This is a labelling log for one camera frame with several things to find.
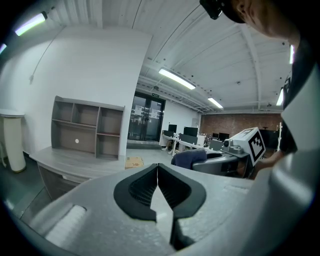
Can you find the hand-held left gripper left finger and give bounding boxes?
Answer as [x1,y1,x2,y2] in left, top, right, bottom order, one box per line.
[21,162,175,256]

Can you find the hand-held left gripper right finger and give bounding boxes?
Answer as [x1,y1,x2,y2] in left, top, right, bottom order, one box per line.
[157,162,261,256]

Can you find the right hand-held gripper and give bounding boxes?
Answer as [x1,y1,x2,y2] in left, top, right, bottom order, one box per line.
[191,126,266,180]

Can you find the grey wooden shelf desk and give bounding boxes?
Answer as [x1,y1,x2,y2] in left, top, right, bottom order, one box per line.
[51,95,125,161]

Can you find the person's right forearm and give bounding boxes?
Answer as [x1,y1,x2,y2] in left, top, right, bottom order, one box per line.
[254,150,285,180]

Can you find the dark grey desk divider panel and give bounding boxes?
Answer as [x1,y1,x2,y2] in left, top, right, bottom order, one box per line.
[179,133,198,144]

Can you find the long white office desk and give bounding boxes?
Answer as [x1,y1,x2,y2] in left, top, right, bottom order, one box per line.
[159,133,201,157]

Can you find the brown cardboard box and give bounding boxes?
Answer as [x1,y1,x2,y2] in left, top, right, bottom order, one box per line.
[124,156,145,170]

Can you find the black framed glass door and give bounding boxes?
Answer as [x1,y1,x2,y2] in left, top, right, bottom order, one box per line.
[127,91,166,143]

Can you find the person's black shirt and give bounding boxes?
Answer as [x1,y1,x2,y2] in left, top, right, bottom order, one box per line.
[279,37,320,155]

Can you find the person's head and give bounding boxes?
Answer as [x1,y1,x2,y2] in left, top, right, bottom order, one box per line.
[229,0,301,48]

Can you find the black head camera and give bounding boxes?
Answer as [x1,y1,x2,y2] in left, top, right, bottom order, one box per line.
[199,0,224,21]

